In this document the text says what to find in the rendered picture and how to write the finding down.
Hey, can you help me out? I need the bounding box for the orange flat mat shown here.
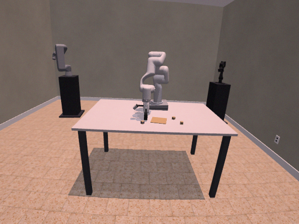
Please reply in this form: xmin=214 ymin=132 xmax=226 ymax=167
xmin=151 ymin=117 xmax=167 ymax=124

